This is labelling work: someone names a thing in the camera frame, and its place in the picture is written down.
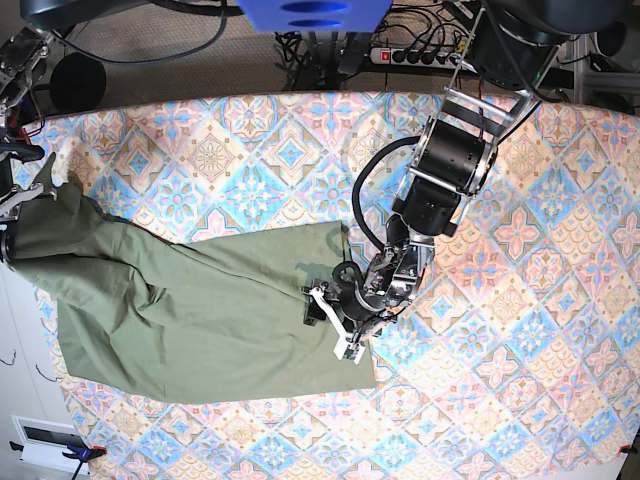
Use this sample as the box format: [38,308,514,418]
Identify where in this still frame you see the green t-shirt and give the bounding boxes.
[10,183,375,404]

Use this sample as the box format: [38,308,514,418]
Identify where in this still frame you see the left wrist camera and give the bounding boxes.
[333,337,366,364]

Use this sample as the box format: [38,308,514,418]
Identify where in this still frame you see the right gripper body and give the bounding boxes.
[1,142,58,265]

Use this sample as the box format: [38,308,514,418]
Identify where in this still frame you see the white power strip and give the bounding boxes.
[369,47,461,69]

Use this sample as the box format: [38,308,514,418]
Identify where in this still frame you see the tangled black cables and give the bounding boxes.
[272,29,371,91]

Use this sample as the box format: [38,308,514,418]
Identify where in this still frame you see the blue clamp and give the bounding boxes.
[62,444,107,463]

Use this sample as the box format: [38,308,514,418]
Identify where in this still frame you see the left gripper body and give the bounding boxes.
[301,262,395,350]

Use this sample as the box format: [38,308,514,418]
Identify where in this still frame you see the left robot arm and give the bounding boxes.
[302,1,585,362]

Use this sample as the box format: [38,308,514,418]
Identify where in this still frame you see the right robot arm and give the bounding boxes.
[1,1,124,265]

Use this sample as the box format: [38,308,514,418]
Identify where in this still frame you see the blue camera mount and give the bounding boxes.
[237,0,392,33]

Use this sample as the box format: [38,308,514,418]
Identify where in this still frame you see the patterned tablecloth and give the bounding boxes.
[23,93,639,479]

